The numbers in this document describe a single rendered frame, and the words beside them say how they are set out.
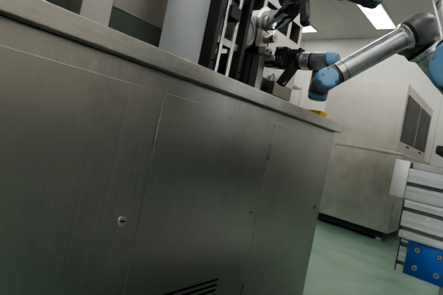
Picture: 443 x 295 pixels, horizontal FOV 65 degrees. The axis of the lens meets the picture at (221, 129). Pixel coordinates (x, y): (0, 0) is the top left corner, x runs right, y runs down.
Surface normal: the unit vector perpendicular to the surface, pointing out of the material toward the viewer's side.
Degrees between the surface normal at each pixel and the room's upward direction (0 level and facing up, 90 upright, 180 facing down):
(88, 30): 90
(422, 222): 90
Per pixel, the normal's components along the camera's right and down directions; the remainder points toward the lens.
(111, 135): 0.75, 0.15
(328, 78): -0.11, -0.04
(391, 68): -0.63, -0.14
